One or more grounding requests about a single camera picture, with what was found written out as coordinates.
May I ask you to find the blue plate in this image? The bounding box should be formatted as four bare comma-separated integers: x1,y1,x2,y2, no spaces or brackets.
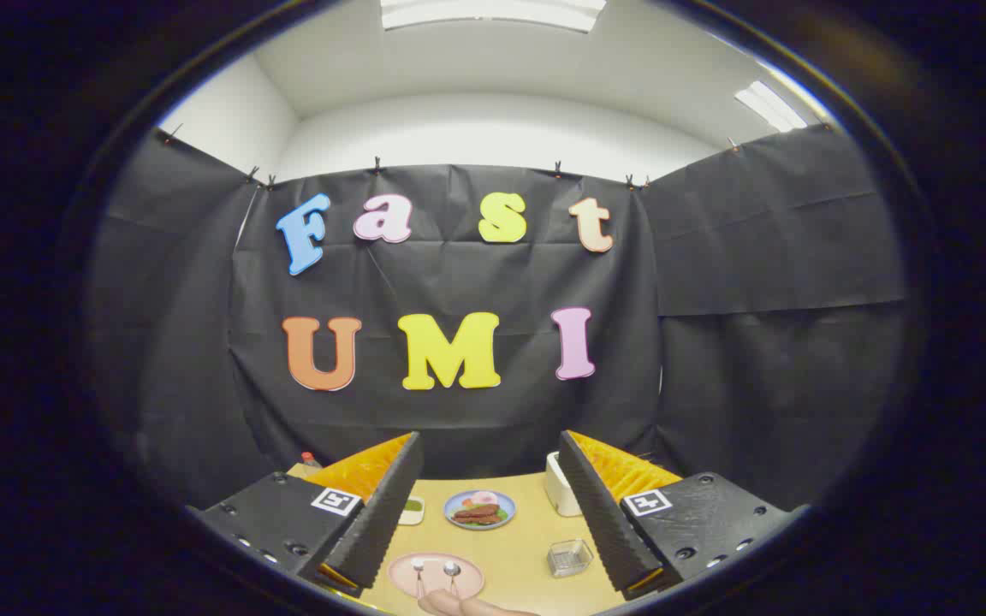
444,489,517,531

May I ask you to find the metal wire basket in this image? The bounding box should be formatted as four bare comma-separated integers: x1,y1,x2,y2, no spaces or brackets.
547,539,594,578

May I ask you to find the green lettuce leaf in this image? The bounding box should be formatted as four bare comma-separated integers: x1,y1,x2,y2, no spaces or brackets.
459,496,509,526

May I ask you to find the narrow ceiling light panel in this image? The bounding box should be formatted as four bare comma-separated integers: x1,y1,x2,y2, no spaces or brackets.
734,80,809,133

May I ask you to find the wide ceiling light panel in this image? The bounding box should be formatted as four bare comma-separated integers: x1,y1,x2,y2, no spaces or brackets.
380,0,607,33

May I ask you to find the pink plate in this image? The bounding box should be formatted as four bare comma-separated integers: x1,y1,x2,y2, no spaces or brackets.
389,552,485,600

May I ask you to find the row of small cloth clips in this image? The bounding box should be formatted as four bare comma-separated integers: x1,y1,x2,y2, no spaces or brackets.
159,124,742,191

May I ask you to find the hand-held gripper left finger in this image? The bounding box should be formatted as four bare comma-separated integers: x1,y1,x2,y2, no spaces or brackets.
189,430,425,600

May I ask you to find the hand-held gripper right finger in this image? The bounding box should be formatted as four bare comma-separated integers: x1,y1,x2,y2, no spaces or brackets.
557,429,811,601

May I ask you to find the white toaster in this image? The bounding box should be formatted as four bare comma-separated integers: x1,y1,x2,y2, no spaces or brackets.
544,451,584,518

